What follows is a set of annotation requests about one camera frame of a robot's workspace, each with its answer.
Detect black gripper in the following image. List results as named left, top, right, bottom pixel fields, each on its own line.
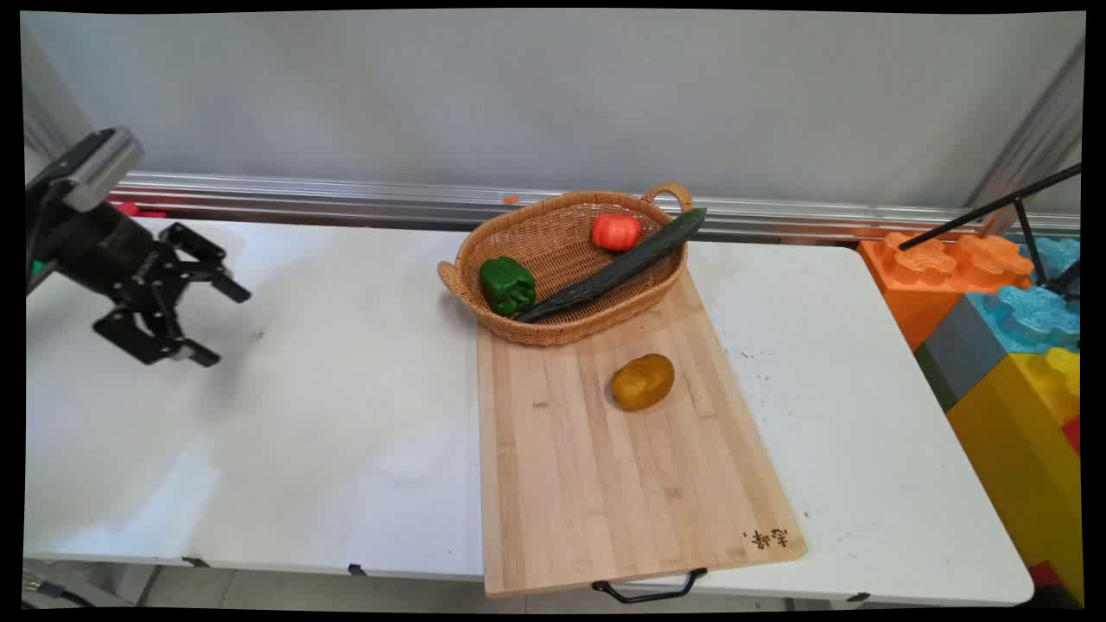
left=26, top=187, right=252, bottom=369

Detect long dark green cucumber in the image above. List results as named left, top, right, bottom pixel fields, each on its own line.
left=515, top=206, right=708, bottom=325

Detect green bell pepper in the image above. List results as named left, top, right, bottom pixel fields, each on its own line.
left=479, top=256, right=538, bottom=317

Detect woven wicker basket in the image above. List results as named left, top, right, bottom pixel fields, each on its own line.
left=437, top=182, right=695, bottom=348

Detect red tomato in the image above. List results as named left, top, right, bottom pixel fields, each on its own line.
left=592, top=213, right=643, bottom=253

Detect brown potato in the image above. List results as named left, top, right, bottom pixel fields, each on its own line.
left=610, top=353, right=677, bottom=412

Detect bamboo cutting board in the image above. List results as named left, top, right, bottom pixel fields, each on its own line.
left=475, top=266, right=808, bottom=604

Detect orange giant building block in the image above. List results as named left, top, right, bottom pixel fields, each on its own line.
left=857, top=230, right=1036, bottom=352

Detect grey giant building block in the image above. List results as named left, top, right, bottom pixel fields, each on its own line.
left=914, top=295, right=1008, bottom=412

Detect black tripod rods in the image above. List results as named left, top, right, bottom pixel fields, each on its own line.
left=897, top=162, right=1083, bottom=300

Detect blue giant building block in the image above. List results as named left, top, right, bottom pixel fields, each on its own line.
left=966, top=235, right=1083, bottom=357

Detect yellow giant building block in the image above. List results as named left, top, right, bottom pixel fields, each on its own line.
left=946, top=346, right=1084, bottom=604

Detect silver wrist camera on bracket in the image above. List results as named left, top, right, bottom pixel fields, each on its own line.
left=26, top=126, right=146, bottom=214

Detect horizontal aluminium frame rail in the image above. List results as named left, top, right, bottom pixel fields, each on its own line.
left=108, top=170, right=1081, bottom=244

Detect slanted aluminium frame post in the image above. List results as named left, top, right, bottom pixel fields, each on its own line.
left=963, top=39, right=1086, bottom=236

